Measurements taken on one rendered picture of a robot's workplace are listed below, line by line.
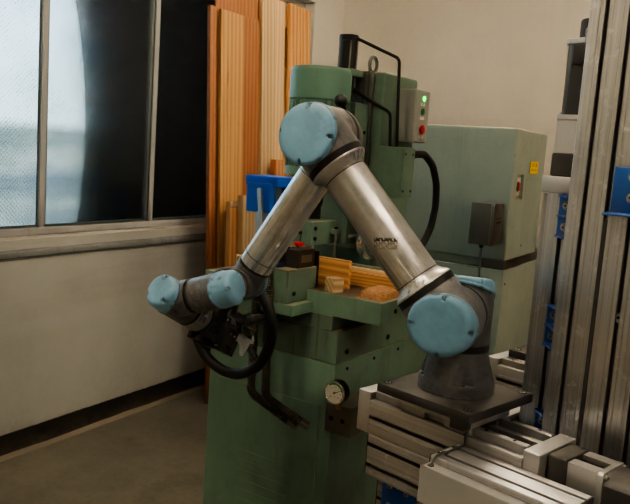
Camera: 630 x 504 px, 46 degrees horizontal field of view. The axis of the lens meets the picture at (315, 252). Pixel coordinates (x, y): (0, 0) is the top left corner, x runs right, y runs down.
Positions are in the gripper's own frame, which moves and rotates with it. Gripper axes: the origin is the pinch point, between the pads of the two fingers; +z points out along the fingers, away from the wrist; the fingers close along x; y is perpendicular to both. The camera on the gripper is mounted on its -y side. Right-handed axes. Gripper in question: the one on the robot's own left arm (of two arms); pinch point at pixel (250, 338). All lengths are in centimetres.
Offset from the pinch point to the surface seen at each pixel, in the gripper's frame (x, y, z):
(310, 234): -8.1, -37.5, 19.4
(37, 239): -138, -24, 32
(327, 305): 6.6, -17.3, 17.7
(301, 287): -0.1, -19.4, 13.0
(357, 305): 15.7, -18.6, 16.9
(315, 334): 3.4, -9.9, 21.9
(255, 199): -78, -71, 72
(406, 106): 3, -87, 27
